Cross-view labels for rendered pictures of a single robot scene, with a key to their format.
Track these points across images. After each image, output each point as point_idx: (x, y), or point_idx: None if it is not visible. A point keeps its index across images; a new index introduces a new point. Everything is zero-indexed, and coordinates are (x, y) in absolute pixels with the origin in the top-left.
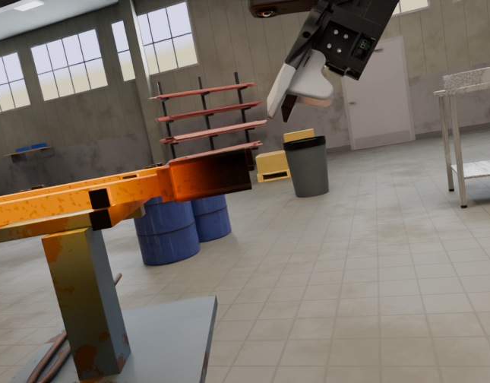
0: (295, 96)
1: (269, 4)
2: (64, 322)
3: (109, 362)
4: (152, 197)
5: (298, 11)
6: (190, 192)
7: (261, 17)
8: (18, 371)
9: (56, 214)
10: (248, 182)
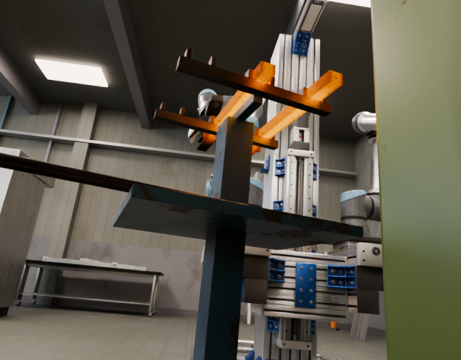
0: (196, 133)
1: (221, 106)
2: (249, 178)
3: None
4: (259, 146)
5: (208, 110)
6: None
7: (213, 103)
8: (247, 205)
9: (279, 131)
10: None
